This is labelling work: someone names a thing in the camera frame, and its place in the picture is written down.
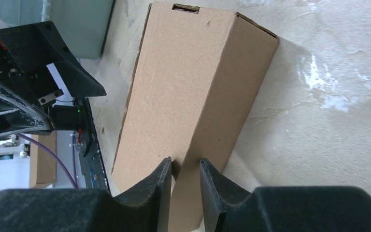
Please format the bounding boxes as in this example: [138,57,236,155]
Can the brown cardboard box outside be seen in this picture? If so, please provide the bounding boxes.
[29,132,56,189]

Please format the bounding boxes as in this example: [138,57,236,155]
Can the clear plastic storage bin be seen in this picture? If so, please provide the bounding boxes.
[0,0,115,59]

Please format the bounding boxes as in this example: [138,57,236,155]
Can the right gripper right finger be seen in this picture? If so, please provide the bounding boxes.
[200,158,371,232]

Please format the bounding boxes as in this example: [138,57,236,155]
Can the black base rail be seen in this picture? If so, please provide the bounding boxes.
[75,98,111,194]

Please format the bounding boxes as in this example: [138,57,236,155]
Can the brown cardboard box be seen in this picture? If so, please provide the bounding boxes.
[112,1,279,232]

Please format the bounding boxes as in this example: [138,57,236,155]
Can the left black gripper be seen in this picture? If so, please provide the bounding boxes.
[0,21,106,136]

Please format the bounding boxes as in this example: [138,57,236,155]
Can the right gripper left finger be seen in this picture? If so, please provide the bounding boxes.
[0,157,171,232]

